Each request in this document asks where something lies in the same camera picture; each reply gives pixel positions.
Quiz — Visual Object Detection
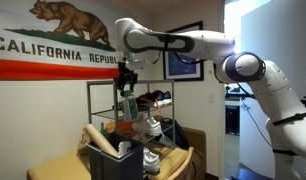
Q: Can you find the black framed blue picture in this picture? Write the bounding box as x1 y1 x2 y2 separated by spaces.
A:
162 20 205 82

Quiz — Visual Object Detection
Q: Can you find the brown cardboard tube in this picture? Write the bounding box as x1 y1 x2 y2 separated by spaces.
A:
84 123 121 159

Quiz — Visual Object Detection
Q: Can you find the grey metal shoe rack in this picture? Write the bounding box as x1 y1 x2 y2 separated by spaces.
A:
85 79 177 158

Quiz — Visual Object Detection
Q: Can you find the black backpack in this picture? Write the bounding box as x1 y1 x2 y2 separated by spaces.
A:
159 117 191 150

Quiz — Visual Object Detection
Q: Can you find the black plastic bucket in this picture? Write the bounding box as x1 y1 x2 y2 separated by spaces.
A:
85 132 145 180

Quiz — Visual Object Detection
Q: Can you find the white crumpled object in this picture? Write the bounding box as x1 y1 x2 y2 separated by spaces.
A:
117 140 133 157

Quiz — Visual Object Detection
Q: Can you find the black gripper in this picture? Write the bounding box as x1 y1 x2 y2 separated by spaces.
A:
113 61 140 98

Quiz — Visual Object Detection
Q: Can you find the beige table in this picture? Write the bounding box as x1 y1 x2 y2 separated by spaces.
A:
26 145 191 180

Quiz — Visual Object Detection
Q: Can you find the orange and white package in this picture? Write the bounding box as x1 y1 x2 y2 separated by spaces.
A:
104 119 135 135

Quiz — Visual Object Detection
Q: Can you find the thin black hanging cable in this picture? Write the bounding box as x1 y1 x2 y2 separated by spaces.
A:
240 99 275 148

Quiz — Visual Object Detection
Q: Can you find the green capped clear bottle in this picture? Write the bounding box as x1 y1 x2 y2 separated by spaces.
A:
120 89 139 122

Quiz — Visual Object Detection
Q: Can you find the California Republic flag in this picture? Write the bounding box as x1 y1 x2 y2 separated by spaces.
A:
0 0 134 82

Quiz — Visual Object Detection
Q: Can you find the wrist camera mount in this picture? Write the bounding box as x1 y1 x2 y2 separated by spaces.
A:
125 51 151 71

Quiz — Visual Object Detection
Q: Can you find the white sneaker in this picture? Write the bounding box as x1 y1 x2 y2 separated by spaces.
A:
131 116 164 136
142 147 161 174

